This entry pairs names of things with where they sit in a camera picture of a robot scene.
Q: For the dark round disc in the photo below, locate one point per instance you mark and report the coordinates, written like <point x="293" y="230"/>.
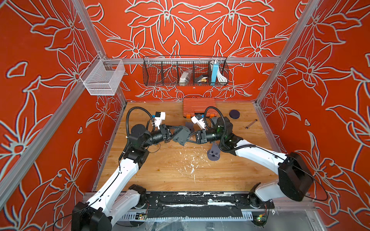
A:
<point x="234" y="114"/>

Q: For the light blue box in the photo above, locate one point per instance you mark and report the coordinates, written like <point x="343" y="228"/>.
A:
<point x="215" y="69"/>

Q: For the white wire wall basket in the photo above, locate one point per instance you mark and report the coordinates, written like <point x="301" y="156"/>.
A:
<point x="103" y="77"/>

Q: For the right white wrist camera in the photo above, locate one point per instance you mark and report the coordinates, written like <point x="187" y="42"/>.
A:
<point x="199" y="120"/>

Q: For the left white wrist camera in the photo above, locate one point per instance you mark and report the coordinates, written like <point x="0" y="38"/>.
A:
<point x="158" y="118"/>

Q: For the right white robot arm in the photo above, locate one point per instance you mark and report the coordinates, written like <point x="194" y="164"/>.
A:
<point x="294" y="177"/>

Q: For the purple phone stand front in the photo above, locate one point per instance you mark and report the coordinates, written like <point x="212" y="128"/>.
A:
<point x="213" y="154"/>

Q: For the orange plastic tool case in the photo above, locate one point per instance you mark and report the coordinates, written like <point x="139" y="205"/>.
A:
<point x="195" y="106"/>

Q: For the silver foil packet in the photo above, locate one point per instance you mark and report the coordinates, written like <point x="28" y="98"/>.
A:
<point x="185" y="78"/>

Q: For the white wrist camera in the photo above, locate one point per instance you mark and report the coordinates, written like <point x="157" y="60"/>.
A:
<point x="158" y="118"/>
<point x="199" y="120"/>

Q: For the purple-grey phone stand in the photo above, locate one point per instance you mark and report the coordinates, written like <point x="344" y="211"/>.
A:
<point x="190" y="126"/>

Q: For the small black box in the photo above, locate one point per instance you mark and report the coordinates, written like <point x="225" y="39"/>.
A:
<point x="201" y="79"/>

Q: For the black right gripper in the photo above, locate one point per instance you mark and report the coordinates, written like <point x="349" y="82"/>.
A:
<point x="201" y="138"/>

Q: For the black wire wall basket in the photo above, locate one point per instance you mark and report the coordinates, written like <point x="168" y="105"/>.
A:
<point x="166" y="70"/>

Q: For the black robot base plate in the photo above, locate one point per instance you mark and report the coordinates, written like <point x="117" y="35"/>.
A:
<point x="202" y="205"/>

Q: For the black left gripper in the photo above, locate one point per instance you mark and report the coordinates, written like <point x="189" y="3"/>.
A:
<point x="166" y="129"/>

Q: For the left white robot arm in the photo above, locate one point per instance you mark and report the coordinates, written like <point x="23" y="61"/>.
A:
<point x="106" y="207"/>

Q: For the black phone stand front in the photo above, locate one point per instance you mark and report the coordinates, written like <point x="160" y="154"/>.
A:
<point x="184" y="135"/>

